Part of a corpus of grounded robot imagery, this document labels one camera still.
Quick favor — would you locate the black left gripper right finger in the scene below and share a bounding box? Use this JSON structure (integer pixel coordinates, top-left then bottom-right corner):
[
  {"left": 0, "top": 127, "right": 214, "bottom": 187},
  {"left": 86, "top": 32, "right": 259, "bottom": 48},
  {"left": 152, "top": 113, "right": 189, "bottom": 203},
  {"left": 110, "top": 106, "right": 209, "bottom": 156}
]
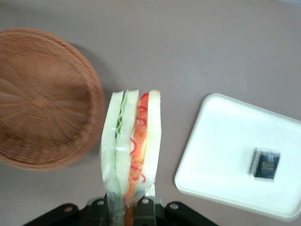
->
[{"left": 135, "top": 197, "right": 163, "bottom": 226}]

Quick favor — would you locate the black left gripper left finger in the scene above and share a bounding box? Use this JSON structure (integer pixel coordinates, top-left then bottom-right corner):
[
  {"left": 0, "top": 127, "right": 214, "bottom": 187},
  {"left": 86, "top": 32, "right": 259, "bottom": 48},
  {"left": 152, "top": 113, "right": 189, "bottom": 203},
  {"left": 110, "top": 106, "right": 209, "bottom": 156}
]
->
[{"left": 86, "top": 197, "right": 110, "bottom": 226}]

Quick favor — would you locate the triangle sandwich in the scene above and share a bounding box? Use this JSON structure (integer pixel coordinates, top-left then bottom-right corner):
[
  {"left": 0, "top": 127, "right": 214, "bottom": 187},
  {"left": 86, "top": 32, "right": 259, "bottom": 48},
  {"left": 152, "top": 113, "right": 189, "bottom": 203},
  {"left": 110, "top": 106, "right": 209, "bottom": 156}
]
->
[{"left": 99, "top": 89, "right": 163, "bottom": 226}]

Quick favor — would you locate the beige plastic tray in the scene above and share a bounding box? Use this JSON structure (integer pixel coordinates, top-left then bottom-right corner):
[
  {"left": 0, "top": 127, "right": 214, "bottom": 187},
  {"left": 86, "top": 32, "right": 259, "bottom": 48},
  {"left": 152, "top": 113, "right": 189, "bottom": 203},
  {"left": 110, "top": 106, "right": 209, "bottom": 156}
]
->
[{"left": 174, "top": 92, "right": 301, "bottom": 223}]

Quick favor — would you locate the round brown wicker basket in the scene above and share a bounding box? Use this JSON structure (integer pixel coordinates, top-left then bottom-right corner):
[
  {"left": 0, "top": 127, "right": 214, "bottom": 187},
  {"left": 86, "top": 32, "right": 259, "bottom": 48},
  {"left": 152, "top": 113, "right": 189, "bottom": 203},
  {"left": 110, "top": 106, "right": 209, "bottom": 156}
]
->
[{"left": 0, "top": 26, "right": 106, "bottom": 171}]

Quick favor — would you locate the small black box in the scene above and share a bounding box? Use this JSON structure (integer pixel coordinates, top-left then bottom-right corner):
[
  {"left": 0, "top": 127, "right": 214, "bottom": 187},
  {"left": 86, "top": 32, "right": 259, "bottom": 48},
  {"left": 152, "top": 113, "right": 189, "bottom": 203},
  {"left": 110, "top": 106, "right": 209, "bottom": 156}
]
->
[{"left": 248, "top": 146, "right": 282, "bottom": 181}]

